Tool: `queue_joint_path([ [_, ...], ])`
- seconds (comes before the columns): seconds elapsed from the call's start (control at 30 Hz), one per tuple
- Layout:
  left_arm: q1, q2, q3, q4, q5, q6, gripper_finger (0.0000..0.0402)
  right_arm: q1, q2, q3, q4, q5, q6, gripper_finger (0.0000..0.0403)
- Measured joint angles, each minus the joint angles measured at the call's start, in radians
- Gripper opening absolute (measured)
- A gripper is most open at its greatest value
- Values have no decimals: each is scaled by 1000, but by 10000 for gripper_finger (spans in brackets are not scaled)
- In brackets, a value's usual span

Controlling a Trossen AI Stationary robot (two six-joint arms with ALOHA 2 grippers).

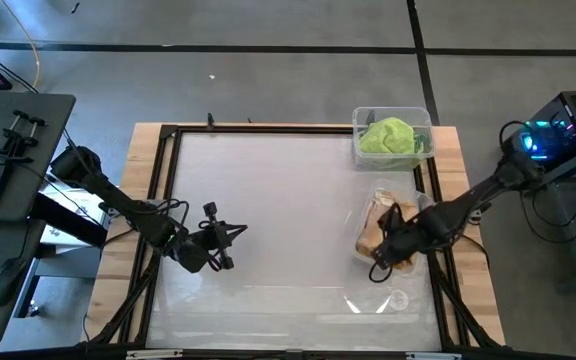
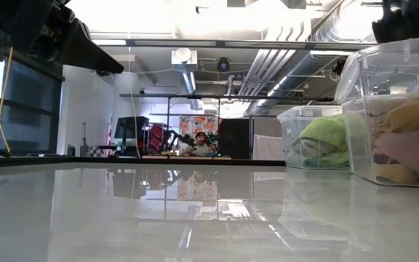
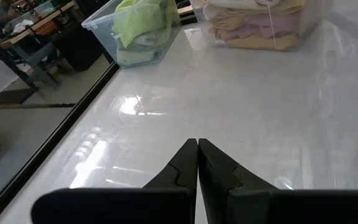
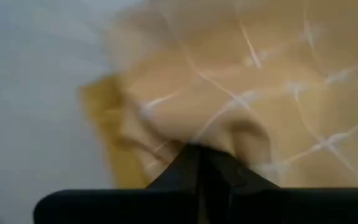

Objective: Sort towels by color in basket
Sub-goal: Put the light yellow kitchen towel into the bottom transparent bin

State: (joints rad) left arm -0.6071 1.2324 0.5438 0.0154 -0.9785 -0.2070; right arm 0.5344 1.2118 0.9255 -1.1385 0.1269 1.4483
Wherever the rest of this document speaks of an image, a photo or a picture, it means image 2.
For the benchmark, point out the mustard yellow towel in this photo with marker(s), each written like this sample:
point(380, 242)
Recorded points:
point(413, 109)
point(395, 174)

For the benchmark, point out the salmon pink striped towel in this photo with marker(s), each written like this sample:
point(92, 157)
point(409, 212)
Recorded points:
point(409, 149)

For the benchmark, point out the lime green microfibre towel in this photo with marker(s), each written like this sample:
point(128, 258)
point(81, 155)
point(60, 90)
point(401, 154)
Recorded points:
point(322, 129)

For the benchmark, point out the pale green towel green trim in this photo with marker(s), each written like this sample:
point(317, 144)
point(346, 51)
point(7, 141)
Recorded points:
point(326, 161)

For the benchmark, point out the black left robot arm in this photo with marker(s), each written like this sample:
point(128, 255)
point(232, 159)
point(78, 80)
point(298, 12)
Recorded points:
point(67, 43)

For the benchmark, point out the clear plastic storage bin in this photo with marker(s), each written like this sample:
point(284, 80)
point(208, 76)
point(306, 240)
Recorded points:
point(377, 65)
point(286, 123)

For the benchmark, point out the black background panel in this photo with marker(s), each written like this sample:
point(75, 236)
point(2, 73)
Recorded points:
point(233, 138)

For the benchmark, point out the orange patterned poster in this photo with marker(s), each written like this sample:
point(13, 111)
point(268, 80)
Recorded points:
point(195, 125)

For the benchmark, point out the person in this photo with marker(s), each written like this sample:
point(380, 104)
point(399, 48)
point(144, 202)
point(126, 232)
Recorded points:
point(200, 145)

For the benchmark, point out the black background monitor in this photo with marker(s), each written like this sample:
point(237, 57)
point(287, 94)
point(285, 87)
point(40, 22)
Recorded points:
point(131, 127)

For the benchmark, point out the silver ventilation duct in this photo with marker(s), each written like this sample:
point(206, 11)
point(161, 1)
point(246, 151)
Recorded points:
point(304, 62)

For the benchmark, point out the black overhead camera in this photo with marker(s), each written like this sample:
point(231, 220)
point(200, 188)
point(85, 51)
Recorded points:
point(223, 64)

